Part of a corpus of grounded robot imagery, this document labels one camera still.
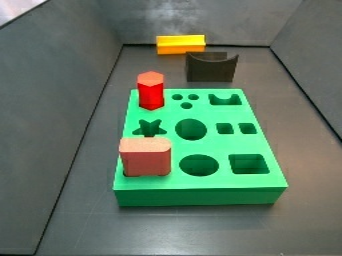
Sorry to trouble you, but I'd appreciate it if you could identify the black curved cradle fixture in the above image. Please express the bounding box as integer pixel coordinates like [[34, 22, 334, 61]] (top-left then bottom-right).
[[185, 52, 239, 82]]

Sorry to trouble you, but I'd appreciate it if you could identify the pink rounded rectangular block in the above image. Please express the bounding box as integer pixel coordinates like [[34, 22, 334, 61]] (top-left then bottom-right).
[[118, 137, 171, 177]]

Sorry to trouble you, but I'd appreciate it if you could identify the yellow star prism block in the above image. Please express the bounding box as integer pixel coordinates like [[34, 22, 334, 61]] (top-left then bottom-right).
[[156, 35, 205, 55]]

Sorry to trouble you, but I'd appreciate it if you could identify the green shape sorter board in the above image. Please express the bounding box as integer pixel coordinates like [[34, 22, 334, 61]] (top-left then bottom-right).
[[113, 89, 287, 206]]

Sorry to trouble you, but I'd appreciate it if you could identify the red hexagonal prism block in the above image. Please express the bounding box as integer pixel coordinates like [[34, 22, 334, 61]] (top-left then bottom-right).
[[136, 71, 164, 110]]

